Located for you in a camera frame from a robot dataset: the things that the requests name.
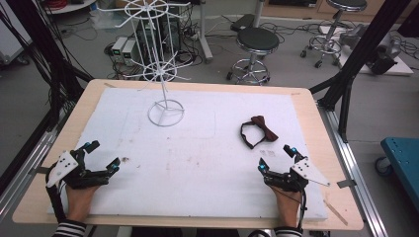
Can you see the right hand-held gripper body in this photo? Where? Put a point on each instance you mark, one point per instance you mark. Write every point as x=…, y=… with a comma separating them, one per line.
x=306, y=169

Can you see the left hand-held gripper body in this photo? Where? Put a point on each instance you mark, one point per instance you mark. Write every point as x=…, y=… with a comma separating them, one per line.
x=62, y=168

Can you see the dark red bow tie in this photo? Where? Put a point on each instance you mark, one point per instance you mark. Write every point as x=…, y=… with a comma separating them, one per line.
x=264, y=127

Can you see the person's left hand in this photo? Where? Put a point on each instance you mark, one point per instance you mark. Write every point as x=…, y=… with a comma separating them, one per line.
x=79, y=202

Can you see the person's right hand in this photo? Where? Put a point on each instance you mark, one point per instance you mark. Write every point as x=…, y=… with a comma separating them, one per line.
x=290, y=207

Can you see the grey tape strip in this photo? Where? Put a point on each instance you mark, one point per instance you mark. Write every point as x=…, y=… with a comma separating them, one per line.
x=40, y=170
x=346, y=183

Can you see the thin wooden stick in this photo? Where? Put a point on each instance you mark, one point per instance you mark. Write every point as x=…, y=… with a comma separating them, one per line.
x=336, y=212

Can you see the white foam mat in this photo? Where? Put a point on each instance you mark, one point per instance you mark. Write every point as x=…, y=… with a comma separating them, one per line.
x=197, y=164

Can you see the blue cart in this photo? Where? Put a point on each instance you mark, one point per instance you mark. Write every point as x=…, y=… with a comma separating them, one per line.
x=402, y=161

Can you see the person's dark clothing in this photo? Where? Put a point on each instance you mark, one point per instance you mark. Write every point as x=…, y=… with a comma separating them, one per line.
x=184, y=232

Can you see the grey bench power supply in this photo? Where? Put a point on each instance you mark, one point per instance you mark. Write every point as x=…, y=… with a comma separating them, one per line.
x=118, y=46
x=129, y=52

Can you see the black cushioned chrome stool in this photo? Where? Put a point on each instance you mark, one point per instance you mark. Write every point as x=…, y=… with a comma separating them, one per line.
x=346, y=4
x=258, y=39

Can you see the grey machine on white board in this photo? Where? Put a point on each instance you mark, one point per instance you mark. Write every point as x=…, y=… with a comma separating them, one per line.
x=382, y=52

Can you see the flat black box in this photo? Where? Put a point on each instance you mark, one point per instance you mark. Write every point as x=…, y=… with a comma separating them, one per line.
x=242, y=22

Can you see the grey metal stand leg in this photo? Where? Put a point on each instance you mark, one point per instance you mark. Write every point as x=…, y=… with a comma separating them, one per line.
x=205, y=36

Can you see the aluminium frame rail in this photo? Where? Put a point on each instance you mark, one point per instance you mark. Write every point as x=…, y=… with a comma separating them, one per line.
x=29, y=164
x=349, y=164

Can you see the black metal frame strut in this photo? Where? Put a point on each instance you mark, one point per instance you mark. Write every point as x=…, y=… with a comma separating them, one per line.
x=362, y=49
x=39, y=39

